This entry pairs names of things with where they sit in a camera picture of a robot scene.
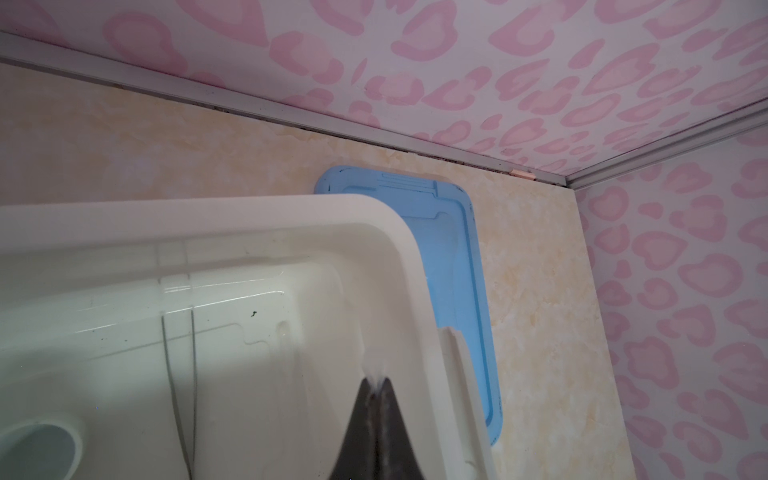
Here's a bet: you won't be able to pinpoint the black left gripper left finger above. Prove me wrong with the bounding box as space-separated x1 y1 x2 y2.
329 378 379 480

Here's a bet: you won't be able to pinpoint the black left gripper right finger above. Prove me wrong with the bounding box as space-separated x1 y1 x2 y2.
376 378 424 480

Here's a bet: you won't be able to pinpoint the metal tweezers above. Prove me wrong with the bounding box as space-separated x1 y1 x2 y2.
160 307 199 479

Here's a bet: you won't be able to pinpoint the white plastic storage bin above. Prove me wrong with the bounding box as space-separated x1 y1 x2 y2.
1 194 496 479

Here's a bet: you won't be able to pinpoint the blue plastic bin lid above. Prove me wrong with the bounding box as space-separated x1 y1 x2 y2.
314 166 503 444

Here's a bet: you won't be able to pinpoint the small white ceramic dish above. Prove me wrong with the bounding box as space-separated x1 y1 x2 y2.
1 418 86 480

